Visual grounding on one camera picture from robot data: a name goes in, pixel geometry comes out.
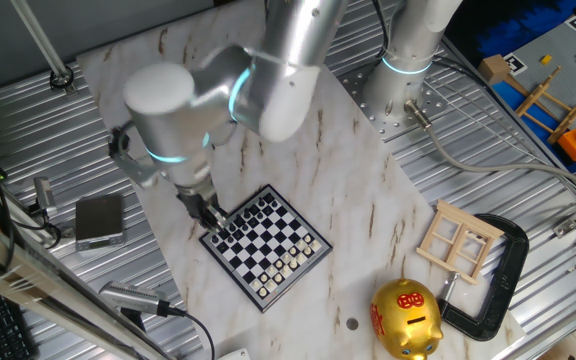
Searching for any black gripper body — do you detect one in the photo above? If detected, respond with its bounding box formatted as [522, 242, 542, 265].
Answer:
[176, 185, 219, 220]

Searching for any folding black white chessboard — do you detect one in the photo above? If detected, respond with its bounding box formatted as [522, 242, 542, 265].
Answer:
[198, 183, 334, 314]

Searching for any silver digital pocket scale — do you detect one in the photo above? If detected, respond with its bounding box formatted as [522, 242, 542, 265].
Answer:
[74, 192, 127, 253]

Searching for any white marble board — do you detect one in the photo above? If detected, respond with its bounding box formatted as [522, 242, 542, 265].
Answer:
[75, 0, 528, 360]

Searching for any gold piggy bank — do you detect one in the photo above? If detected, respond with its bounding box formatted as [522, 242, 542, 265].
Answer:
[369, 277, 445, 360]

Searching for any black C-clamp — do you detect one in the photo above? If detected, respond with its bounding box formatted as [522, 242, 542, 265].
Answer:
[436, 213, 531, 343]

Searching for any wooden cube block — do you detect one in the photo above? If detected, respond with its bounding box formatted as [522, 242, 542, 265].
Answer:
[477, 53, 512, 86]

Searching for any blue base board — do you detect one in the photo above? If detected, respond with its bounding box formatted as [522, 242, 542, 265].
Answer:
[490, 79, 576, 175]

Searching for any small wooden easel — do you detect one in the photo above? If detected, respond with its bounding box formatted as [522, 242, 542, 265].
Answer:
[514, 65, 576, 146]

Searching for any blue corrugated foam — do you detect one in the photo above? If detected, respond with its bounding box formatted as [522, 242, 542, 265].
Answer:
[476, 0, 576, 57]

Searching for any grey studded baseplate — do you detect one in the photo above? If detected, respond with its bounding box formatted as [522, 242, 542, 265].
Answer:
[505, 15, 576, 151]

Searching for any grey camera bracket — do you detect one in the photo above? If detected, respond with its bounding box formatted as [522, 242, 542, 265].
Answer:
[110, 149, 163, 190]

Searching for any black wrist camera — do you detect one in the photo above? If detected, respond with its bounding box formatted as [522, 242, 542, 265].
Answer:
[107, 125, 133, 157]

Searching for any black camera cable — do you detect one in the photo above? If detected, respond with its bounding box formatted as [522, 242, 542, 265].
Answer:
[165, 305, 217, 360]

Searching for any small silver camera on mount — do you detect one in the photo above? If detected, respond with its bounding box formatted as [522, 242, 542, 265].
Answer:
[26, 176, 64, 250]

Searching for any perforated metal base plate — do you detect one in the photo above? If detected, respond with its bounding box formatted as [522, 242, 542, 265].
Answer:
[338, 59, 449, 142]

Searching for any aluminium frame bar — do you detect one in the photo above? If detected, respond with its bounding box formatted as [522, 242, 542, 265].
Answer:
[0, 207, 174, 360]

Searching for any silver rod with ring base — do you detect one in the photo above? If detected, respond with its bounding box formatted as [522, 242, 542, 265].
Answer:
[9, 0, 77, 97]

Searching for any small wooden window frame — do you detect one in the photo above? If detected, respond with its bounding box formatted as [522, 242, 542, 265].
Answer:
[415, 198, 506, 286]

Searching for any grey conduit cable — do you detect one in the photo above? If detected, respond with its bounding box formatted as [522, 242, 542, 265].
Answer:
[403, 98, 576, 201]

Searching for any silver corner bracket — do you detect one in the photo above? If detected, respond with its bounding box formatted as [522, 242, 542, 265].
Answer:
[551, 215, 576, 239]

